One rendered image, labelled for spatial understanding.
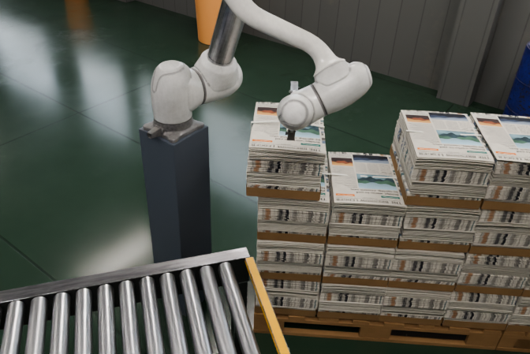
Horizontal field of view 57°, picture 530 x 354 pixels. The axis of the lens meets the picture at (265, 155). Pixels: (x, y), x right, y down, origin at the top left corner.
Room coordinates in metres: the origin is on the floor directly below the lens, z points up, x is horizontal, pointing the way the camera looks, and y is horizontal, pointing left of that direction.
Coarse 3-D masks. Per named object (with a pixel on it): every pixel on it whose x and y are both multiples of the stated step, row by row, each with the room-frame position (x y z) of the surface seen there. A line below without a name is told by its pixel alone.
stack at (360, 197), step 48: (336, 192) 1.57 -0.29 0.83; (384, 192) 1.59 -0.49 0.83; (432, 240) 1.50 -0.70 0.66; (480, 240) 1.50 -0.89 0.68; (528, 240) 1.49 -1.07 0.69; (288, 288) 1.52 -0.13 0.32; (336, 288) 1.51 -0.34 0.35; (384, 288) 1.51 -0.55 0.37; (336, 336) 1.51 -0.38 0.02; (384, 336) 1.50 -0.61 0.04; (480, 336) 1.49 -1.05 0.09
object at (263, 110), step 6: (258, 102) 1.87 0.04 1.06; (264, 102) 1.87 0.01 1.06; (270, 102) 1.87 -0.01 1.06; (276, 102) 1.88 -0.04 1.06; (258, 108) 1.82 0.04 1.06; (264, 108) 1.82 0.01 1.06; (270, 108) 1.82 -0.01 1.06; (276, 108) 1.82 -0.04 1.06; (258, 114) 1.76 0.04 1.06; (264, 114) 1.77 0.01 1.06; (270, 114) 1.77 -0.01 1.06; (276, 114) 1.77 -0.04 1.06; (276, 120) 1.73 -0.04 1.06; (318, 120) 1.74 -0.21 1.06
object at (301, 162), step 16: (256, 128) 1.66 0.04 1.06; (272, 128) 1.67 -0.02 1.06; (256, 144) 1.53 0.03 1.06; (272, 144) 1.53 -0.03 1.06; (288, 144) 1.54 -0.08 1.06; (304, 144) 1.55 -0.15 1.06; (320, 144) 1.56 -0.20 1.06; (256, 160) 1.52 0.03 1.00; (272, 160) 1.51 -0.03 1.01; (288, 160) 1.51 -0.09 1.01; (304, 160) 1.51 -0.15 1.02; (320, 160) 1.50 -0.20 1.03; (256, 176) 1.52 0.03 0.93; (272, 176) 1.52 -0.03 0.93; (288, 176) 1.51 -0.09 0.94; (304, 176) 1.51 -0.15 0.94; (320, 176) 1.51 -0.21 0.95
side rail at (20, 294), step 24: (168, 264) 1.17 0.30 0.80; (192, 264) 1.17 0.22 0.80; (216, 264) 1.19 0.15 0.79; (240, 264) 1.21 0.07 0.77; (24, 288) 1.04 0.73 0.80; (48, 288) 1.04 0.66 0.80; (72, 288) 1.05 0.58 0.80; (96, 288) 1.06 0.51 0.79; (48, 312) 1.02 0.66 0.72; (72, 312) 1.04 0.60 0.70
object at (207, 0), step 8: (200, 0) 5.36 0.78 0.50; (208, 0) 5.31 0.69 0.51; (216, 0) 5.31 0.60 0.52; (200, 8) 5.36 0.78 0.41; (208, 8) 5.32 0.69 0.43; (216, 8) 5.32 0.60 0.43; (200, 16) 5.37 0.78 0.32; (208, 16) 5.32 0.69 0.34; (216, 16) 5.32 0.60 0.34; (200, 24) 5.38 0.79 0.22; (208, 24) 5.33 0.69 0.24; (200, 32) 5.40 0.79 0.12; (208, 32) 5.33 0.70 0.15; (200, 40) 5.41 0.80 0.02; (208, 40) 5.34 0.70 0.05
